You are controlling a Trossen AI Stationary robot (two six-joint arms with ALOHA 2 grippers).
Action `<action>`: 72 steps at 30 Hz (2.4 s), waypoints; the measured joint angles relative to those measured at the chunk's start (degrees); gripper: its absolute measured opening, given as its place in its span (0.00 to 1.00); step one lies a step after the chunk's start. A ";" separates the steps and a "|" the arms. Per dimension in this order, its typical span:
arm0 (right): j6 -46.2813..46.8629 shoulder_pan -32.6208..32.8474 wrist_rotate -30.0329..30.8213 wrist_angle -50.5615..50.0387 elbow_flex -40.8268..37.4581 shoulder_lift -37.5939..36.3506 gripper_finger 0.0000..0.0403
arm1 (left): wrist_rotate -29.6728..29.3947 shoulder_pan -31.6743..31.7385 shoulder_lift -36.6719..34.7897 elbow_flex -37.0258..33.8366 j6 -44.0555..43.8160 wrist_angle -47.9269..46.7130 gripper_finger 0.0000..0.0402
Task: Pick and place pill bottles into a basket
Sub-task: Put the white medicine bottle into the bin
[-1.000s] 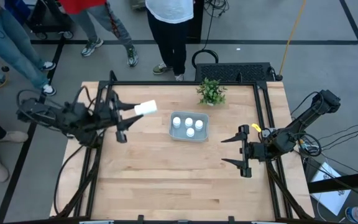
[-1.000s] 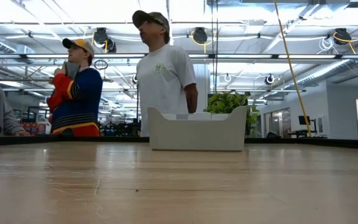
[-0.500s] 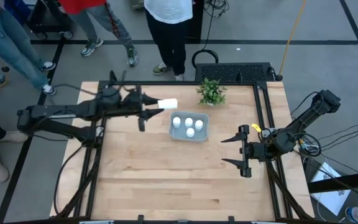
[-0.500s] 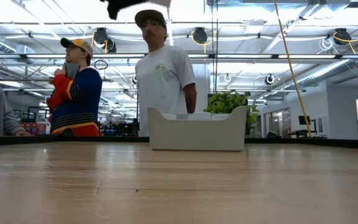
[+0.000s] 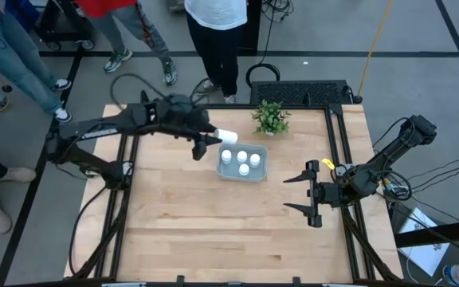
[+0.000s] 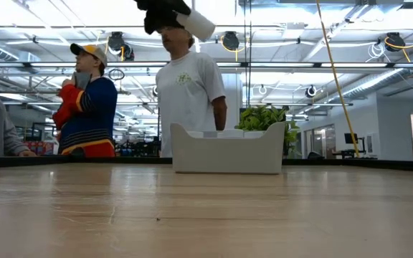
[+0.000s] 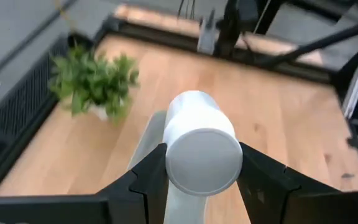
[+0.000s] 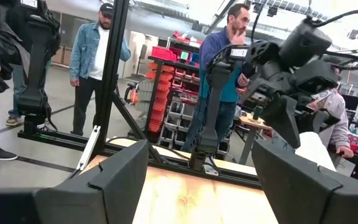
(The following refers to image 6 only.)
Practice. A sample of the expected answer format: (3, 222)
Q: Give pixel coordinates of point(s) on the black computer monitor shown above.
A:
(351, 138)

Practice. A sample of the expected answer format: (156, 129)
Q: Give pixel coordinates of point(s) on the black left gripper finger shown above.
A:
(161, 19)

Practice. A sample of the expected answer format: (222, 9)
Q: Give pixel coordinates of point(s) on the black aluminium table frame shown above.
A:
(48, 162)

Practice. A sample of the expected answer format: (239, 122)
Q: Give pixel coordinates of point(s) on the clear plastic bin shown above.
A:
(228, 154)

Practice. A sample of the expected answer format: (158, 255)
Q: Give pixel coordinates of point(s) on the green potted plant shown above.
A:
(260, 118)

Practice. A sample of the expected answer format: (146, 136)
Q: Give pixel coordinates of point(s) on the white pill bottle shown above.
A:
(197, 25)

